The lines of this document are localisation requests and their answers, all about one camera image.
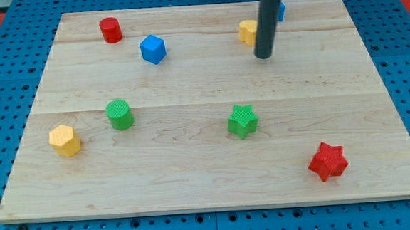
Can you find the green star block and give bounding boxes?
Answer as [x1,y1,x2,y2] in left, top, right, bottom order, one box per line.
[228,105,259,139]

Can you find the wooden board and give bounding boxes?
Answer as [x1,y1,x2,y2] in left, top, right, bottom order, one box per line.
[0,0,410,224]

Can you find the yellow heart block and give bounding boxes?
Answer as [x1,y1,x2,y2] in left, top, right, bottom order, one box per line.
[238,19,258,46]

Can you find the red star block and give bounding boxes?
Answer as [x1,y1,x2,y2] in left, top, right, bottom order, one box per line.
[308,142,349,182]

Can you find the blue cube block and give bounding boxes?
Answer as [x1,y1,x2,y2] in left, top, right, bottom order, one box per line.
[140,35,167,65]

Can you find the green cylinder block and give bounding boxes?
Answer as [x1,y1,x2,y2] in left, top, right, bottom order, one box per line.
[105,99,134,130]

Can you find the dark grey pusher stick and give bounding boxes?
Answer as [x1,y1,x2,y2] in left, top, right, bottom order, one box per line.
[253,0,281,59]

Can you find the red cylinder block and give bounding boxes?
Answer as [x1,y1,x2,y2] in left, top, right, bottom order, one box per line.
[99,16,123,43]

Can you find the blue block behind stick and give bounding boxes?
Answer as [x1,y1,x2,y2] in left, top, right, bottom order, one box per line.
[278,2,285,22]

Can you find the yellow hexagon block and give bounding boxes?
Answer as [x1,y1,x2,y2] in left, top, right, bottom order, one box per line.
[48,125,82,157]

